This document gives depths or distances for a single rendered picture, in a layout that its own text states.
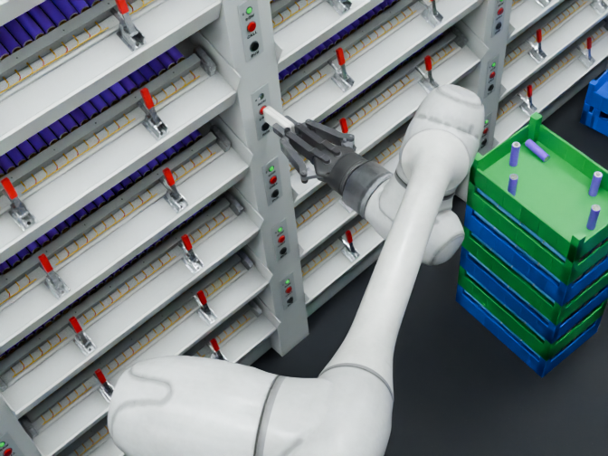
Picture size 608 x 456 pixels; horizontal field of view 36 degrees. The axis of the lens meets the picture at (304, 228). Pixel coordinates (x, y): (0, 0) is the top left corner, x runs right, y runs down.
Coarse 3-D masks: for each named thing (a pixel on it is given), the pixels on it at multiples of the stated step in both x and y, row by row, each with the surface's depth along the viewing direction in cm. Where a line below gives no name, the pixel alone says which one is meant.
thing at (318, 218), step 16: (400, 128) 230; (384, 144) 228; (400, 144) 231; (368, 160) 225; (384, 160) 229; (320, 192) 220; (336, 192) 223; (304, 208) 218; (320, 208) 220; (336, 208) 222; (304, 224) 218; (320, 224) 219; (336, 224) 220; (304, 240) 217; (320, 240) 218; (304, 256) 219
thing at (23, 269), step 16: (192, 144) 177; (208, 144) 178; (176, 160) 176; (160, 176) 174; (176, 176) 176; (128, 192) 171; (144, 192) 174; (112, 208) 170; (80, 224) 167; (96, 224) 169; (112, 224) 170; (64, 240) 166; (32, 256) 164; (48, 256) 165; (16, 272) 162; (0, 288) 161; (0, 304) 161
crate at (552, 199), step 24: (504, 144) 207; (552, 144) 209; (480, 168) 203; (504, 168) 208; (528, 168) 208; (552, 168) 208; (576, 168) 207; (600, 168) 200; (504, 192) 198; (528, 192) 204; (552, 192) 204; (576, 192) 203; (600, 192) 203; (528, 216) 196; (552, 216) 200; (576, 216) 199; (600, 216) 199; (552, 240) 194; (576, 240) 187; (600, 240) 194
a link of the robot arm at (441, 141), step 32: (448, 96) 141; (416, 128) 142; (448, 128) 140; (480, 128) 143; (416, 160) 138; (448, 160) 138; (416, 192) 133; (448, 192) 148; (416, 224) 130; (384, 256) 130; (416, 256) 129; (384, 288) 127; (384, 320) 124; (352, 352) 117; (384, 352) 119
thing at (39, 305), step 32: (224, 128) 179; (192, 160) 179; (224, 160) 180; (160, 192) 175; (192, 192) 176; (128, 224) 172; (160, 224) 173; (64, 256) 167; (96, 256) 168; (128, 256) 171; (0, 320) 161; (32, 320) 162; (0, 352) 162
